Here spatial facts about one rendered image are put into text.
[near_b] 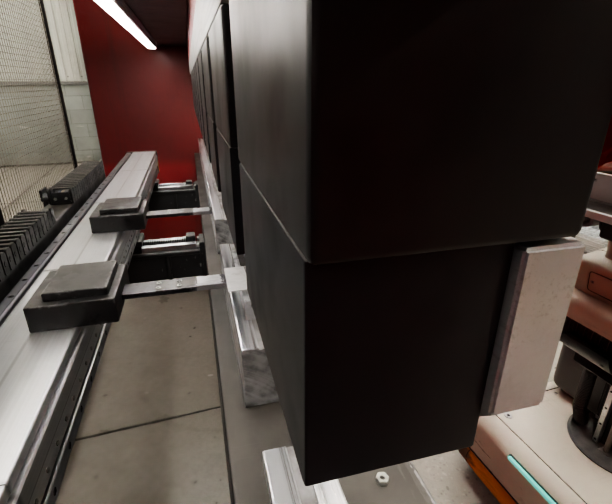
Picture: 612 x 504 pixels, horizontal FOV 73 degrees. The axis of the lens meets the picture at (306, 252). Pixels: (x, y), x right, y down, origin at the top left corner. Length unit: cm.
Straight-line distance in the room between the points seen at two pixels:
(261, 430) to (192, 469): 116
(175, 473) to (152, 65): 211
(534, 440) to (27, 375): 135
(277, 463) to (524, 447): 116
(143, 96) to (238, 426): 236
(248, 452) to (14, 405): 26
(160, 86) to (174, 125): 23
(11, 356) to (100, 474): 123
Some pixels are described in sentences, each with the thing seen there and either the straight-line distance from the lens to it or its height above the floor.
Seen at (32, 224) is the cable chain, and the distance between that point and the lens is 94.
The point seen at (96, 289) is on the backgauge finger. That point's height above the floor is 103.
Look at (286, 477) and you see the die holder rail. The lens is 41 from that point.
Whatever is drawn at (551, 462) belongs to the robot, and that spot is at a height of 28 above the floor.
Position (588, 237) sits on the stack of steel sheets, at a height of 25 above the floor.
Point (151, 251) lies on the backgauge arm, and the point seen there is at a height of 84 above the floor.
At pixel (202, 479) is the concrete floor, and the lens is 169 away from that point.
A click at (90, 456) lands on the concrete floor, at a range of 189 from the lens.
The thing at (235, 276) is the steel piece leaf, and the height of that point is 100.
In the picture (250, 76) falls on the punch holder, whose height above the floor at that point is 129.
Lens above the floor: 129
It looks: 22 degrees down
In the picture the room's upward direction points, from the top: straight up
